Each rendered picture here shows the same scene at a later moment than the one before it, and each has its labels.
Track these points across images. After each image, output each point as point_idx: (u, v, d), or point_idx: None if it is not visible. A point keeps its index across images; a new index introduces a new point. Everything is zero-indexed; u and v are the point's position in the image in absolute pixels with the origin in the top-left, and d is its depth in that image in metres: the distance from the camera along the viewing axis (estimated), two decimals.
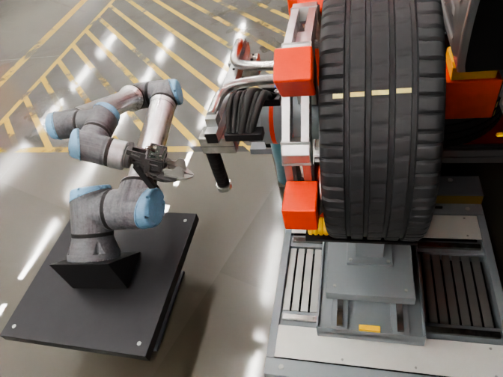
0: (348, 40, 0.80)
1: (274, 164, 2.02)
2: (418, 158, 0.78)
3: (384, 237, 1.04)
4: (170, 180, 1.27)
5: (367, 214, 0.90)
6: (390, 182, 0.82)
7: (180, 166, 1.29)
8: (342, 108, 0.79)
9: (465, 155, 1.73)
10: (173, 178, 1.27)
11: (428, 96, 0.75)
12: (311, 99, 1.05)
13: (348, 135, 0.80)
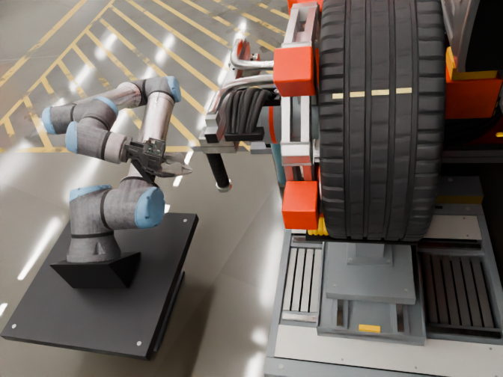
0: (348, 40, 0.80)
1: (274, 164, 2.02)
2: (418, 158, 0.78)
3: (384, 237, 1.04)
4: (168, 176, 1.25)
5: (367, 214, 0.90)
6: (390, 182, 0.82)
7: (179, 161, 1.28)
8: (342, 108, 0.79)
9: (465, 155, 1.73)
10: (171, 173, 1.25)
11: (428, 96, 0.75)
12: (311, 99, 1.05)
13: (348, 135, 0.80)
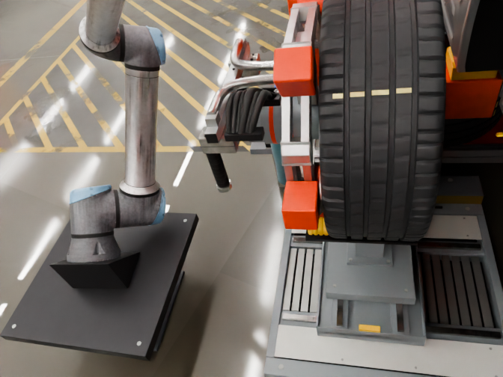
0: (348, 40, 0.80)
1: (274, 164, 2.02)
2: (418, 158, 0.78)
3: (384, 237, 1.04)
4: None
5: (367, 214, 0.90)
6: (390, 182, 0.82)
7: None
8: (342, 108, 0.79)
9: (465, 155, 1.73)
10: None
11: (428, 96, 0.75)
12: (311, 99, 1.05)
13: (348, 135, 0.80)
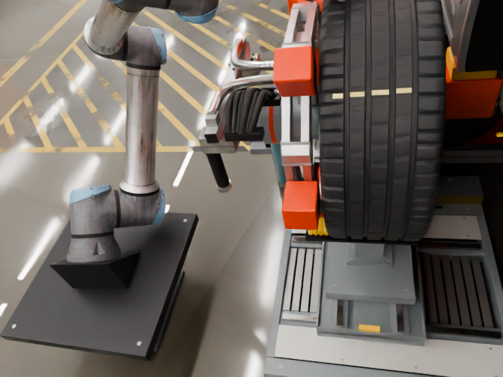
0: (348, 40, 0.80)
1: (274, 164, 2.02)
2: (418, 158, 0.78)
3: (384, 237, 1.04)
4: None
5: (367, 214, 0.90)
6: (390, 182, 0.82)
7: None
8: (342, 108, 0.79)
9: (465, 155, 1.73)
10: None
11: (428, 96, 0.75)
12: (311, 99, 1.05)
13: (348, 135, 0.80)
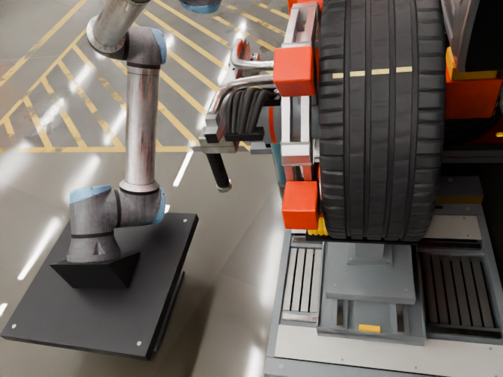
0: (348, 25, 0.82)
1: (274, 164, 2.02)
2: (420, 138, 0.76)
3: (385, 236, 1.01)
4: None
5: (367, 203, 0.87)
6: (391, 165, 0.80)
7: None
8: (342, 87, 0.79)
9: (465, 155, 1.73)
10: None
11: (428, 74, 0.75)
12: (311, 99, 1.05)
13: (348, 115, 0.79)
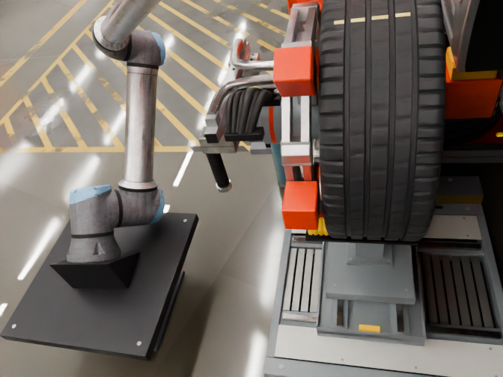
0: None
1: (274, 164, 2.02)
2: (421, 73, 0.75)
3: (388, 221, 0.91)
4: None
5: (368, 155, 0.81)
6: (393, 106, 0.77)
7: None
8: (343, 31, 0.81)
9: (465, 155, 1.73)
10: None
11: (427, 18, 0.77)
12: (311, 99, 1.05)
13: (349, 56, 0.79)
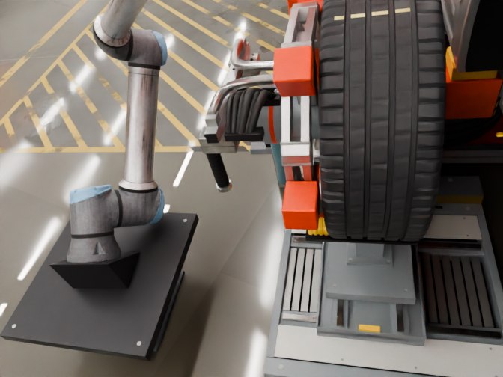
0: None
1: (274, 164, 2.02)
2: (421, 67, 0.75)
3: (388, 218, 0.90)
4: None
5: (368, 150, 0.80)
6: (393, 100, 0.77)
7: None
8: (343, 26, 0.81)
9: (465, 155, 1.73)
10: None
11: (426, 13, 0.78)
12: (311, 99, 1.05)
13: (349, 51, 0.80)
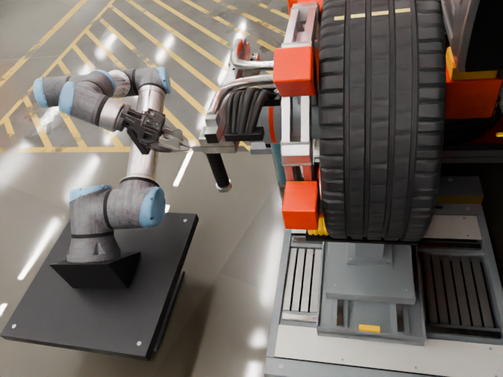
0: None
1: (274, 164, 2.02)
2: (421, 67, 0.75)
3: (388, 218, 0.90)
4: (164, 150, 1.19)
5: (368, 150, 0.80)
6: (393, 100, 0.77)
7: (177, 136, 1.21)
8: (343, 26, 0.81)
9: (465, 155, 1.73)
10: (168, 149, 1.19)
11: (426, 13, 0.78)
12: (311, 99, 1.05)
13: (349, 51, 0.80)
